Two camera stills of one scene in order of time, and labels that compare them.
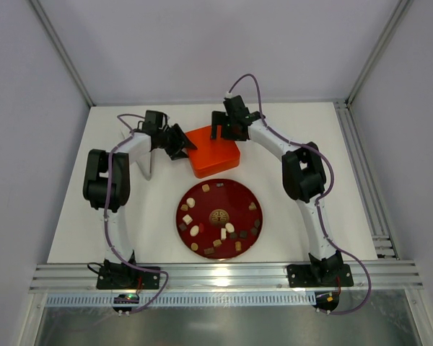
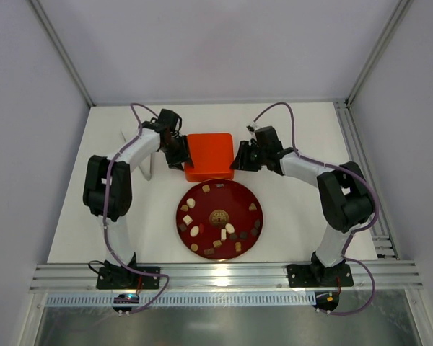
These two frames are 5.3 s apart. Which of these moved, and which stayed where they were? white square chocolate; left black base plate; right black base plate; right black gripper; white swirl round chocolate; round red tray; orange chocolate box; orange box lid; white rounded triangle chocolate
Moved: orange box lid; orange chocolate box; right black gripper
Stayed: left black base plate; white swirl round chocolate; round red tray; white rounded triangle chocolate; white square chocolate; right black base plate
